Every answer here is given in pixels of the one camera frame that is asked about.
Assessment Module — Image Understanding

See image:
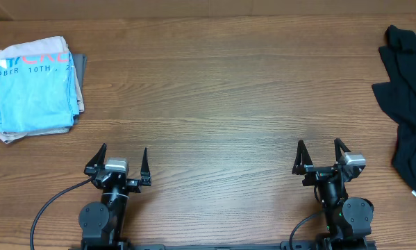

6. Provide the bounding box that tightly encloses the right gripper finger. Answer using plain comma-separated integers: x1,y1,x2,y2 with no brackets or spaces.
292,140,314,174
334,138,351,163

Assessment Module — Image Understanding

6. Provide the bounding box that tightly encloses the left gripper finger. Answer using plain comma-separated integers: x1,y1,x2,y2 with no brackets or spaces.
140,148,151,181
85,143,107,167

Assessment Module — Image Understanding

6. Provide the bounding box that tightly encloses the black t-shirt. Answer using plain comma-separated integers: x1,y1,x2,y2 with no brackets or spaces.
372,25,416,193

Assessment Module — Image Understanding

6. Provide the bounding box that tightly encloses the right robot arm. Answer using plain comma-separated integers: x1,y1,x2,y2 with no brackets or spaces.
288,138,376,250

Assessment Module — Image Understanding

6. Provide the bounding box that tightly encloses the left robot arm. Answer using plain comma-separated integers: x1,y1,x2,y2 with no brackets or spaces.
78,144,151,249

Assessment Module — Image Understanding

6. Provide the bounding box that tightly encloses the light blue folded t-shirt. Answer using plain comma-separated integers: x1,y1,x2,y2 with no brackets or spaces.
0,52,80,133

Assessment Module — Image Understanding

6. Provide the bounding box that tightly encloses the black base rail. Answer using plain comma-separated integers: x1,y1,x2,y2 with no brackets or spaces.
71,240,377,250

